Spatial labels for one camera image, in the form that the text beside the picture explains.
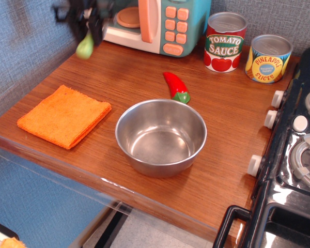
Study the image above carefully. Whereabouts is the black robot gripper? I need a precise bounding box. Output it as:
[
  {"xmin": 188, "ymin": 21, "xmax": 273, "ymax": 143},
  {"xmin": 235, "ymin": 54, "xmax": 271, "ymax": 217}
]
[{"xmin": 53, "ymin": 1, "xmax": 115, "ymax": 46}]

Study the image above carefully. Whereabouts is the green handled grey spatula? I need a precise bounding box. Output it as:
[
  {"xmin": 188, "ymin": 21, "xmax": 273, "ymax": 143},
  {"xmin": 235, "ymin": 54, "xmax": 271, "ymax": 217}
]
[{"xmin": 75, "ymin": 32, "xmax": 94, "ymax": 60}]

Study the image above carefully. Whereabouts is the red toy chili pepper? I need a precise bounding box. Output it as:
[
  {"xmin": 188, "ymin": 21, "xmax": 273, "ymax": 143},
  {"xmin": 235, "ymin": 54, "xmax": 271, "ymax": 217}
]
[{"xmin": 163, "ymin": 72, "xmax": 191, "ymax": 104}]

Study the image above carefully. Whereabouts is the teal toy microwave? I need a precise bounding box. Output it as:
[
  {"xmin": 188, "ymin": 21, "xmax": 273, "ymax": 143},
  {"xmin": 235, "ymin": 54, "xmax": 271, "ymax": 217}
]
[{"xmin": 104, "ymin": 1, "xmax": 211, "ymax": 57}]

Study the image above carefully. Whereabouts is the orange folded cloth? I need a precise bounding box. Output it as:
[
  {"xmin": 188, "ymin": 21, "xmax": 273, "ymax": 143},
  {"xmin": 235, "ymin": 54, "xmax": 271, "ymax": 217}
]
[{"xmin": 17, "ymin": 85, "xmax": 112, "ymax": 150}]

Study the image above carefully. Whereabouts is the stainless steel bowl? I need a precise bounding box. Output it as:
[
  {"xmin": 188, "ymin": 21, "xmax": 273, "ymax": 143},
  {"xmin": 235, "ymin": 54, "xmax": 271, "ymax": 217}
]
[{"xmin": 115, "ymin": 99, "xmax": 207, "ymax": 178}]

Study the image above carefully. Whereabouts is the tomato sauce can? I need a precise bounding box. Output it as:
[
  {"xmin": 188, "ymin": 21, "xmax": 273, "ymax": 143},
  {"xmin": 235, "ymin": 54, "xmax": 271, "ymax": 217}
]
[{"xmin": 204, "ymin": 12, "xmax": 247, "ymax": 73}]

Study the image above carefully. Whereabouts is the pineapple slices can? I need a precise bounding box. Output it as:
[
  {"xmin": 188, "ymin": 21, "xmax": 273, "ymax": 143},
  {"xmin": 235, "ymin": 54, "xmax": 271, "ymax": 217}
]
[{"xmin": 245, "ymin": 34, "xmax": 293, "ymax": 84}]

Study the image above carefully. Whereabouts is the white stove knob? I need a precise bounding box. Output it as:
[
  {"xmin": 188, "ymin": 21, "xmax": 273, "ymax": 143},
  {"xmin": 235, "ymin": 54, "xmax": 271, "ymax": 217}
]
[
  {"xmin": 247, "ymin": 154, "xmax": 262, "ymax": 177},
  {"xmin": 271, "ymin": 90, "xmax": 285, "ymax": 109},
  {"xmin": 263, "ymin": 110, "xmax": 277, "ymax": 129}
]

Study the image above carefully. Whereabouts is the orange object at corner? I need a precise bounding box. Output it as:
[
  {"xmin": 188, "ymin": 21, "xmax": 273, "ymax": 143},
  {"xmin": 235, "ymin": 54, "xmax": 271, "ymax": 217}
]
[{"xmin": 0, "ymin": 237, "xmax": 26, "ymax": 248}]

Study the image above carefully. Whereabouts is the white stove button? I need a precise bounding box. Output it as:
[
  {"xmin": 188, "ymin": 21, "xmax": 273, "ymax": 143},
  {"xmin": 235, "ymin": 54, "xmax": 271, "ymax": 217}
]
[{"xmin": 292, "ymin": 115, "xmax": 308, "ymax": 132}]

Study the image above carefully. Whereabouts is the black toy stove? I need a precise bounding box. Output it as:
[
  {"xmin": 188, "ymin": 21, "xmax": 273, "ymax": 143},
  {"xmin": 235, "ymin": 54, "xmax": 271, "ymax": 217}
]
[{"xmin": 212, "ymin": 44, "xmax": 310, "ymax": 248}]

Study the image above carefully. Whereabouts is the black oven door handle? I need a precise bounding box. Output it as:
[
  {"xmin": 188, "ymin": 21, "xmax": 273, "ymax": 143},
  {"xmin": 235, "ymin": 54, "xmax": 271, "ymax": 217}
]
[{"xmin": 213, "ymin": 205, "xmax": 251, "ymax": 248}]

